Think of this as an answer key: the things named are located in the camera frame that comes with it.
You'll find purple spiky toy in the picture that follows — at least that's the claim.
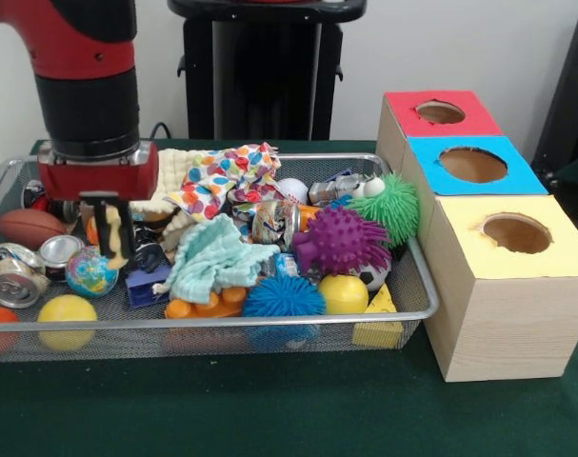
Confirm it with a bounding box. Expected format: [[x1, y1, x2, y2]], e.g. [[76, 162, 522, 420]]
[[291, 207, 393, 277]]

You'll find silver toy robot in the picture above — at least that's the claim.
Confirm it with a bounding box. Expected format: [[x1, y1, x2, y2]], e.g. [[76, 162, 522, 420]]
[[308, 173, 366, 206]]

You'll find colourful patterned cloth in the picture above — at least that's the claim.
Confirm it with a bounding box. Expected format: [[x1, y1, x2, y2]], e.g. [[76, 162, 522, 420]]
[[167, 141, 284, 225]]

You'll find crushed silver drink can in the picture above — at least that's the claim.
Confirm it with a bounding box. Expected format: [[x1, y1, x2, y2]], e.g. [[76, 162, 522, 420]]
[[250, 199, 303, 249]]

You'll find green spiky ball with eyes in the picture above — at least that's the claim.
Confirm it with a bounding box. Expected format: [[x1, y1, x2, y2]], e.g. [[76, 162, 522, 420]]
[[349, 171, 421, 248]]

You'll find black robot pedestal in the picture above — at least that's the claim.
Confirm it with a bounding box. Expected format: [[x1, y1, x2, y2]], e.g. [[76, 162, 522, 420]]
[[167, 0, 369, 142]]

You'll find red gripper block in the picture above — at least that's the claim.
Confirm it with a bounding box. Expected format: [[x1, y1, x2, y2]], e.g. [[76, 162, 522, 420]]
[[36, 141, 160, 259]]

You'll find light blue cloth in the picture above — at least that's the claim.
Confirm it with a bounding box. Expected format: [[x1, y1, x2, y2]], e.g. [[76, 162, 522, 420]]
[[152, 213, 281, 305]]

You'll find wooden box with three holes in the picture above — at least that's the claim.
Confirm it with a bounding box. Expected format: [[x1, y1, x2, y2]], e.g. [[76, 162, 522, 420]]
[[376, 89, 578, 383]]

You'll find cream white cloth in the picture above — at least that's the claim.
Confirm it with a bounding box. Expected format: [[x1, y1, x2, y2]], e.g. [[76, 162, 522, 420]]
[[129, 148, 209, 253]]

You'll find blue spiky ball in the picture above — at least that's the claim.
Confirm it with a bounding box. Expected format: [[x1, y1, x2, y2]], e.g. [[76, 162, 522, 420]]
[[243, 275, 328, 318]]

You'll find shallow clear mesh bin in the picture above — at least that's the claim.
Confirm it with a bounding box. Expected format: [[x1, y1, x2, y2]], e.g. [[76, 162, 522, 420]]
[[0, 151, 440, 366]]

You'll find yellow ball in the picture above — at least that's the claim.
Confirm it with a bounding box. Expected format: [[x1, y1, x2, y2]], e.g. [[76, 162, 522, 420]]
[[36, 293, 99, 352]]

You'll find pale yellow plush toy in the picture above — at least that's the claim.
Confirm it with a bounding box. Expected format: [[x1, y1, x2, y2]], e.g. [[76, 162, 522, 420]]
[[100, 204, 129, 270]]

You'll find black chair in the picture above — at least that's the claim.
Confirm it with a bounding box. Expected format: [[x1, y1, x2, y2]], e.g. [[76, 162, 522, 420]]
[[529, 8, 578, 180]]

